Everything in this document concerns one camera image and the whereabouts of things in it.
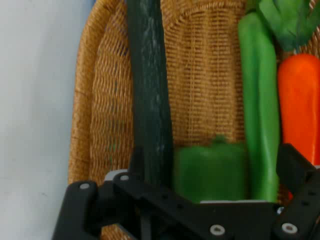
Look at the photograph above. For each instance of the woven wicker basket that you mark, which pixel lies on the woven wicker basket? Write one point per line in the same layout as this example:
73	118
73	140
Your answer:
205	75

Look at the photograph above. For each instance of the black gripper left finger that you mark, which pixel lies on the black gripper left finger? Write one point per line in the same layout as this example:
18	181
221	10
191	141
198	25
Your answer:
82	207

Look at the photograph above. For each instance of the green bell pepper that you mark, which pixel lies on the green bell pepper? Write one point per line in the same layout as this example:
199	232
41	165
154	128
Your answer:
210	170

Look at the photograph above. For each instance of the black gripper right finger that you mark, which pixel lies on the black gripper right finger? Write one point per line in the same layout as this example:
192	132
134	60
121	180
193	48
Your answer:
302	200

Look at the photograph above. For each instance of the long green chili pepper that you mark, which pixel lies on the long green chili pepper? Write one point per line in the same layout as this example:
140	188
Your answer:
260	112

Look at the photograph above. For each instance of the dark green cucumber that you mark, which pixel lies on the dark green cucumber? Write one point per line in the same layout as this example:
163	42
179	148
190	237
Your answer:
150	87

